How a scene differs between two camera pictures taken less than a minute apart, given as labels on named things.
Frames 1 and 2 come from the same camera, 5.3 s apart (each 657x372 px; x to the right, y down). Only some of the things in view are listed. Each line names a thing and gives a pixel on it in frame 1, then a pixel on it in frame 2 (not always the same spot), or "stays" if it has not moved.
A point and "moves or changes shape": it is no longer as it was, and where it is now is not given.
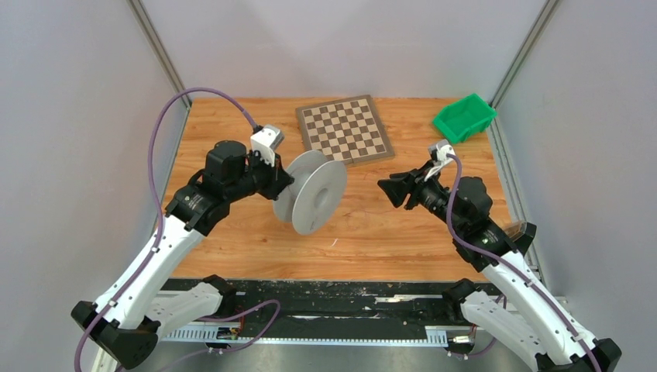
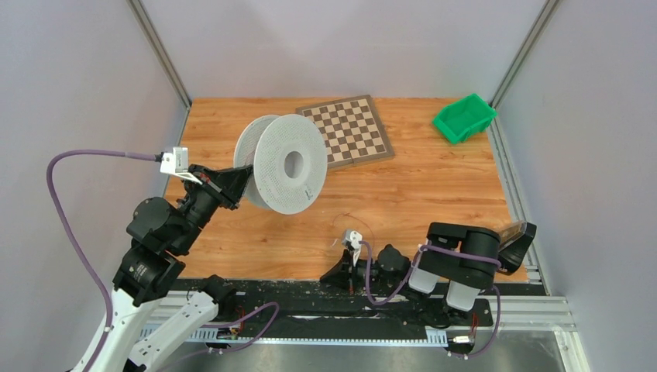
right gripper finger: [397, 182] -> [345, 261]
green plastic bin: [463, 117] stays
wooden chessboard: [349, 131] stays
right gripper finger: [397, 194] -> [339, 274]
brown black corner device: [521, 233] stays
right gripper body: [430, 196] -> [353, 261]
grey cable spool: [314, 198] moves or changes shape
